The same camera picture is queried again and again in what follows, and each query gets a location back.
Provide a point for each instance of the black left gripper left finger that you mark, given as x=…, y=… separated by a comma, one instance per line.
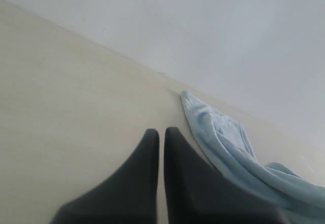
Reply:
x=127, y=196

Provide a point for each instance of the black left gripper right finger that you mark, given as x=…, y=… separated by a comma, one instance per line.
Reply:
x=197, y=193

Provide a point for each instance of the light blue fleece towel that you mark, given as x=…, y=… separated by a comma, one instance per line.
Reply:
x=224, y=142

